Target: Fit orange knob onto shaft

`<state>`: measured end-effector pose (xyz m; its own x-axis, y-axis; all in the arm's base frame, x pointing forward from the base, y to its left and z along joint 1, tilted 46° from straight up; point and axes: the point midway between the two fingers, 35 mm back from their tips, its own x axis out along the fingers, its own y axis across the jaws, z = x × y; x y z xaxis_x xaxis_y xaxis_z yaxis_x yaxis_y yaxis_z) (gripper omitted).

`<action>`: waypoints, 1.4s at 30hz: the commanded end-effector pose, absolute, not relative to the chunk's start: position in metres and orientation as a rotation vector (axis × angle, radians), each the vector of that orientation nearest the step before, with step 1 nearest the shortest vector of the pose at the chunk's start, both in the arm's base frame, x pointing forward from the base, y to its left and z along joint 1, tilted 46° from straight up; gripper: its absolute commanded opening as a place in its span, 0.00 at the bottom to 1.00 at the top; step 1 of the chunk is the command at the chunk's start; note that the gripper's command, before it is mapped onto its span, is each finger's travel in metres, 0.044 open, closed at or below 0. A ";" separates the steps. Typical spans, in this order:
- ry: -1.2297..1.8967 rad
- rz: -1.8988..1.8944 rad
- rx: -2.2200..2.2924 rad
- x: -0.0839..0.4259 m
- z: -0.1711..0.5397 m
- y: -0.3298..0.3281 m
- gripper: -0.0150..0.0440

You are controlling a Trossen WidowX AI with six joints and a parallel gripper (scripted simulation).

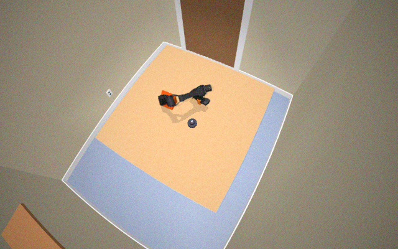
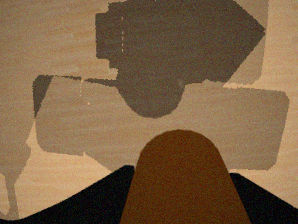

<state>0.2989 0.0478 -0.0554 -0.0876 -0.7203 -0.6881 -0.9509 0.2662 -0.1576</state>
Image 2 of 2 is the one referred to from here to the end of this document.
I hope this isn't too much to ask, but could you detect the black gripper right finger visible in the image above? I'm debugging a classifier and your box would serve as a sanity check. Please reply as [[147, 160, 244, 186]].
[[230, 173, 298, 224]]

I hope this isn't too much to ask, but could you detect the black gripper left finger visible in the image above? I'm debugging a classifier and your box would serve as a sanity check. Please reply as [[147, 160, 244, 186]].
[[0, 165, 134, 224]]

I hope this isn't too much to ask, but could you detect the brown cylinder with hole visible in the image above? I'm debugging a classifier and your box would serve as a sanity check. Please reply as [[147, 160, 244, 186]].
[[120, 129, 251, 224]]

